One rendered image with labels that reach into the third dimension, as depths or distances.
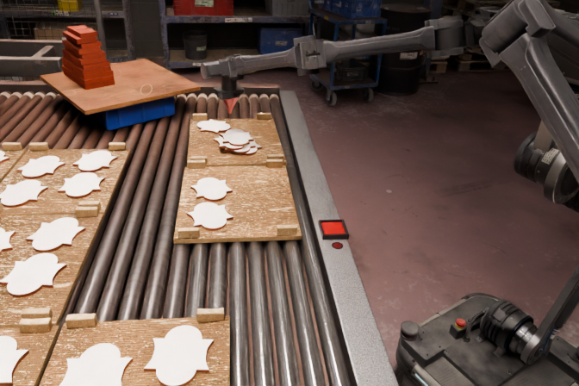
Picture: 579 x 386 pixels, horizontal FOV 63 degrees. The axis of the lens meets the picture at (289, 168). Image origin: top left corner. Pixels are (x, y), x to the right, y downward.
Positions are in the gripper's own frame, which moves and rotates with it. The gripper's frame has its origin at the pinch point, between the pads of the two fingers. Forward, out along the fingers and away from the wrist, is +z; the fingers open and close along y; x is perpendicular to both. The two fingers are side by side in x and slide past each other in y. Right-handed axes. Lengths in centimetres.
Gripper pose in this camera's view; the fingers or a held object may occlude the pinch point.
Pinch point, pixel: (229, 111)
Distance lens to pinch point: 184.2
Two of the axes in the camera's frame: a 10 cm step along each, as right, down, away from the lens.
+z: -0.5, 8.7, 5.0
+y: 8.5, -2.2, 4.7
